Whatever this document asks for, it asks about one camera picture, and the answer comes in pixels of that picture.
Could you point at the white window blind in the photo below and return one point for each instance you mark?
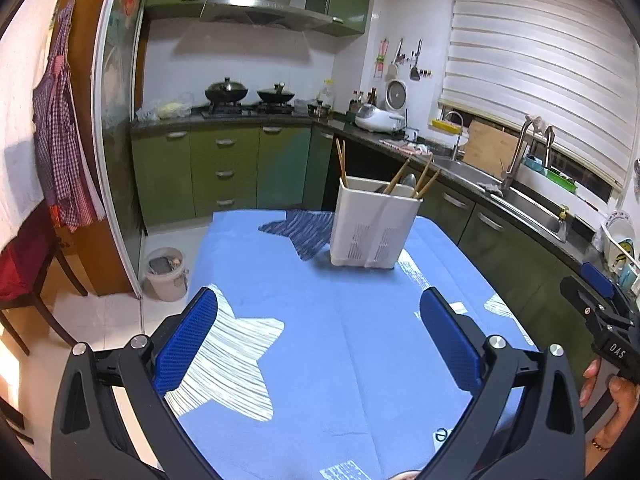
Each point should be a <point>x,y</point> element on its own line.
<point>540,70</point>

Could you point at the black wok with lid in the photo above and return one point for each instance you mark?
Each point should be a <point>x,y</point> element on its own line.
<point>276,94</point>
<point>226,91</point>

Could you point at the white plastic utensil holder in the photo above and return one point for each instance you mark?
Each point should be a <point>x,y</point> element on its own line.
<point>372,230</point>

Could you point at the stainless steel sink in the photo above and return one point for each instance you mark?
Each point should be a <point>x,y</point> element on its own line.
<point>520,205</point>

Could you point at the large steel faucet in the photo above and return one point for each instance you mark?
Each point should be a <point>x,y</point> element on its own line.
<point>515,160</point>

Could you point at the clear plastic bag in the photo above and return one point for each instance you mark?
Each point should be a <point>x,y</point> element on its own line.
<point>167,109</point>

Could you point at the frosted glass sliding door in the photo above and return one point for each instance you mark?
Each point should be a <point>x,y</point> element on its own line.
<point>117,110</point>

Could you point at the clear oil bottle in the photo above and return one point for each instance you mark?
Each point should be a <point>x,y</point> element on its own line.
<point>327,91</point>

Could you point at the grey waste bin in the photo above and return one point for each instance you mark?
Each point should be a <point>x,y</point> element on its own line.
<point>165,275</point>

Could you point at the metal spoon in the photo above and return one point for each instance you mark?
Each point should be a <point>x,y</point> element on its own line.
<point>408,182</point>

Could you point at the patterned dish cloth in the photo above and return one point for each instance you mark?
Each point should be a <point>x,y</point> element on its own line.
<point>407,146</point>

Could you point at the blue star-print tablecloth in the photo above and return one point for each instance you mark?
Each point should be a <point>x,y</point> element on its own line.
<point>340,320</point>

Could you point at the gas stove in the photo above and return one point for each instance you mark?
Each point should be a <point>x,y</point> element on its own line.
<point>250,109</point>

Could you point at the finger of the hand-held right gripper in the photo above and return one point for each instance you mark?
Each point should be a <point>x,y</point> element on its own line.
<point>582,297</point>
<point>597,277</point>

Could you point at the yellow sink rack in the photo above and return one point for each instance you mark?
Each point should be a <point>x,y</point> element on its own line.
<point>445,125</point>

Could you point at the person's right hand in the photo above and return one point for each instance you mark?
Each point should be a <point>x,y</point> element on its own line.
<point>625,410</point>

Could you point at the purple checked apron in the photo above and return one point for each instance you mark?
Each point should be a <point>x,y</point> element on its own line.
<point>62,135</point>

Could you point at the red cushioned wooden chair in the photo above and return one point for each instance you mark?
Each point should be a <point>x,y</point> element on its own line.
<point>25,260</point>

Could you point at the dish rack with plates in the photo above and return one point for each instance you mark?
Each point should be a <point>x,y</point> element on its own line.
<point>622,255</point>

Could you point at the thin arched faucet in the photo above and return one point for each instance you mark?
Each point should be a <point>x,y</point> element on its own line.
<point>456,130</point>

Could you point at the small metal pot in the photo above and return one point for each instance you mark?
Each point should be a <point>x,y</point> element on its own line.
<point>320,109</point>

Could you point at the green plastic basket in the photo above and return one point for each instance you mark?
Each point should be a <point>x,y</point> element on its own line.
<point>562,180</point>

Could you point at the green base cabinets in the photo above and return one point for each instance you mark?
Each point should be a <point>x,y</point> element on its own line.
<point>225,170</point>

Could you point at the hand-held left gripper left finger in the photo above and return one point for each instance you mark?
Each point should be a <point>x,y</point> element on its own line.
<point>187,340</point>

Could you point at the hanging black spatula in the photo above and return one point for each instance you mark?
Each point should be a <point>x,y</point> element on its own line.
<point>416,67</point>

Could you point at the dark sauce bottle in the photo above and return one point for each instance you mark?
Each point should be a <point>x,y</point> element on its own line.
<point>371,100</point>
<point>356,102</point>

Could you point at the hanging pink tool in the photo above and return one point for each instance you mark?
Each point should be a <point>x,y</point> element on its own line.
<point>382,60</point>

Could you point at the low white kitchen appliance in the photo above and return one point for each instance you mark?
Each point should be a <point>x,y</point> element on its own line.
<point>377,119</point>

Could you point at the hanging ladle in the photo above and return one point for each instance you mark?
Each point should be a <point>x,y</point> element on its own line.
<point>395,67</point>

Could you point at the wooden cutting board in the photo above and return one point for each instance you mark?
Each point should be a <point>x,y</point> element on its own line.
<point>490,147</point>

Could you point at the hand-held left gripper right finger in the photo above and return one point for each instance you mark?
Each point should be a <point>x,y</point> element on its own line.
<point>450,340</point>

